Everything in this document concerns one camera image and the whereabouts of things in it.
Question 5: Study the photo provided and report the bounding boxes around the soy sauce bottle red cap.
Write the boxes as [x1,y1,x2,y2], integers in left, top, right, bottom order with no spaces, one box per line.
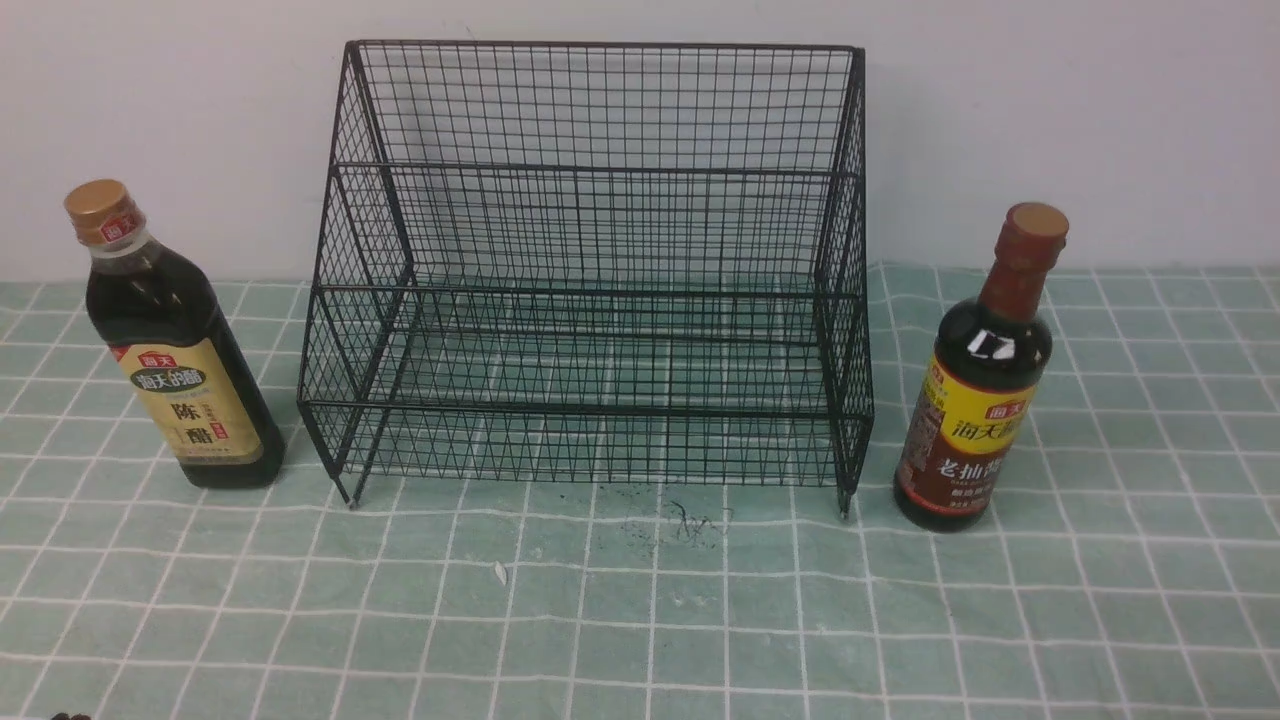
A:
[892,202,1069,533]

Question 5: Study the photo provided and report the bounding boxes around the green checkered tablecloth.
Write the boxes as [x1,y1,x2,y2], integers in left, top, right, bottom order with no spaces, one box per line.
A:
[1,265,1277,719]

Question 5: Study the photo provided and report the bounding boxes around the black wire mesh rack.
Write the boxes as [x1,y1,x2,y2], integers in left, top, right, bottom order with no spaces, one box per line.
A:
[297,38,876,518]

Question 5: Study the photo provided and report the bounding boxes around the vinegar bottle with gold cap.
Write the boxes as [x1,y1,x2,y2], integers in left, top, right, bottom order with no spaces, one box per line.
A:
[63,179,285,489]

